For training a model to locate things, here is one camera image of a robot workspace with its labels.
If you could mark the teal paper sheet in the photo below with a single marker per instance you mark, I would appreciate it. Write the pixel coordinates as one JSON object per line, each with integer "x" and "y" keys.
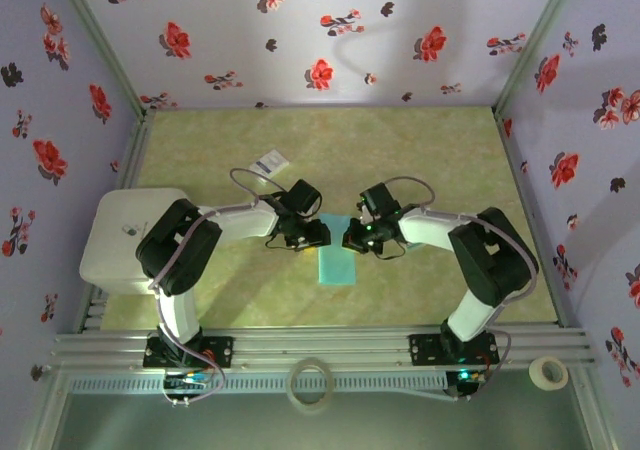
{"x": 337, "y": 267}

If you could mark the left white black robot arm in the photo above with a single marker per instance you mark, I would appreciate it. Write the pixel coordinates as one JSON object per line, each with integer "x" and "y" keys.
{"x": 175, "y": 250}

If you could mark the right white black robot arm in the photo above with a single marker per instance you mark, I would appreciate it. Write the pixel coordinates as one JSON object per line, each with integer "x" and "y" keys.
{"x": 495, "y": 265}

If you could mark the small white blue box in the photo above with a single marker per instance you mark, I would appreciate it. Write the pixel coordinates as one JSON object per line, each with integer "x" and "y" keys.
{"x": 269, "y": 162}

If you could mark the small electronics board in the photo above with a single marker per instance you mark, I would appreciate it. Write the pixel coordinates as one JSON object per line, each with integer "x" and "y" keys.
{"x": 187, "y": 380}
{"x": 467, "y": 376}

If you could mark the white plastic container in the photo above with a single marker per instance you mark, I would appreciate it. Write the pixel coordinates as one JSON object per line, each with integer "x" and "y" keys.
{"x": 115, "y": 250}

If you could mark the white tape roll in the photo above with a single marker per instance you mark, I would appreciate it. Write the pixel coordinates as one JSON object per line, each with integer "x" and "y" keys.
{"x": 536, "y": 377}

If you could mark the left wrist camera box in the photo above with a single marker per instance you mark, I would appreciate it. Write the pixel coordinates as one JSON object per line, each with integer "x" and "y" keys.
{"x": 304, "y": 197}

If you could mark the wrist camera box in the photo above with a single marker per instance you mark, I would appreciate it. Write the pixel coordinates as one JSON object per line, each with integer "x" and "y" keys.
{"x": 304, "y": 197}
{"x": 380, "y": 197}

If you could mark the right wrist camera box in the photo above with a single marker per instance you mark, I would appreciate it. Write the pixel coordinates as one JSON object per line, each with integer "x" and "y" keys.
{"x": 380, "y": 197}

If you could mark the aluminium mounting rail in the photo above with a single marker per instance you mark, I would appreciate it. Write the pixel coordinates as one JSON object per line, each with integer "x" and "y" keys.
{"x": 320, "y": 342}

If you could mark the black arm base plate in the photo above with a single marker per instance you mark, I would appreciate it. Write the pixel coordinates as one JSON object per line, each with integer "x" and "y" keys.
{"x": 422, "y": 350}
{"x": 222, "y": 351}

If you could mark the aluminium upright frame post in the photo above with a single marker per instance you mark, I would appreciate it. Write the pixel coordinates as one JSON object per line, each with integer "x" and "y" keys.
{"x": 104, "y": 40}
{"x": 539, "y": 40}

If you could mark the aluminium lower frame bar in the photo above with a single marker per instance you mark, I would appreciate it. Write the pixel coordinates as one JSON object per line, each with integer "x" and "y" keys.
{"x": 592, "y": 410}
{"x": 42, "y": 410}

